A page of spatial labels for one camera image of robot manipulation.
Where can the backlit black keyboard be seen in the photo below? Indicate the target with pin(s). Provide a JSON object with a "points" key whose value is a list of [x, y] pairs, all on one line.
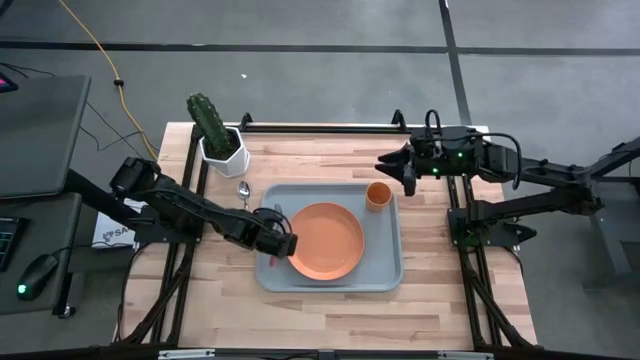
{"points": [[9, 242]]}

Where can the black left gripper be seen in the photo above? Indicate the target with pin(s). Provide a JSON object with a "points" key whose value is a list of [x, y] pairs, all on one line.
{"points": [[277, 243]]}

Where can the white faceted plant pot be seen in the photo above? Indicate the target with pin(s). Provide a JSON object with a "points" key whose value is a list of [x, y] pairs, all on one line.
{"points": [[235, 162]]}

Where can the orange cup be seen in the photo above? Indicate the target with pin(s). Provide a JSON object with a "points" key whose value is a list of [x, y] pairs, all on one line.
{"points": [[378, 196]]}

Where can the green cactus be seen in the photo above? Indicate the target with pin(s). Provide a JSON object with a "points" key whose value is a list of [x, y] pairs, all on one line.
{"points": [[209, 122]]}

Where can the white printed paper box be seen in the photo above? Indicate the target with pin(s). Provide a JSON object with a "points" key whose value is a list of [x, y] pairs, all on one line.
{"points": [[112, 232]]}

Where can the black metal table frame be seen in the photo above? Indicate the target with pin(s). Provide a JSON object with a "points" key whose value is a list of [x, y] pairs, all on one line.
{"points": [[480, 300]]}

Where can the black computer mouse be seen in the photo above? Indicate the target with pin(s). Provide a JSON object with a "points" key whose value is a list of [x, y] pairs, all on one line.
{"points": [[37, 276]]}

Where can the grey plastic tray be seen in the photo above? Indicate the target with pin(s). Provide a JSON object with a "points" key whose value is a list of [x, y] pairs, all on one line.
{"points": [[385, 250]]}

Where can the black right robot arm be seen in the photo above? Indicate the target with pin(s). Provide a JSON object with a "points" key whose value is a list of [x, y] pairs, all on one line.
{"points": [[540, 185]]}

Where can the black side desk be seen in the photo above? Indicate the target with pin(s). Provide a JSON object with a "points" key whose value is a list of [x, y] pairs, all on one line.
{"points": [[45, 235]]}

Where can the silver edge bracket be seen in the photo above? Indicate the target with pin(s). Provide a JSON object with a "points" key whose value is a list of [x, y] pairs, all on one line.
{"points": [[465, 355], [186, 354]]}

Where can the black metal stand leg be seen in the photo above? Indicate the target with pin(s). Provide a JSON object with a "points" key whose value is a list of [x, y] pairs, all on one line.
{"points": [[607, 235]]}

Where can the pink lit device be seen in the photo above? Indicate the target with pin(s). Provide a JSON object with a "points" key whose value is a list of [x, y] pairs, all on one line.
{"points": [[6, 82]]}

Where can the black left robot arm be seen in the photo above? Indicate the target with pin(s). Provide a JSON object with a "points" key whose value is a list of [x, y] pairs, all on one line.
{"points": [[180, 205]]}

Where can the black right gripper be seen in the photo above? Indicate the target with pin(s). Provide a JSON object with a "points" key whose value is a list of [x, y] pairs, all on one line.
{"points": [[442, 157]]}

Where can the orange plate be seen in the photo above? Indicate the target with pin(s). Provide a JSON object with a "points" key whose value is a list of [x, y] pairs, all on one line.
{"points": [[327, 242]]}

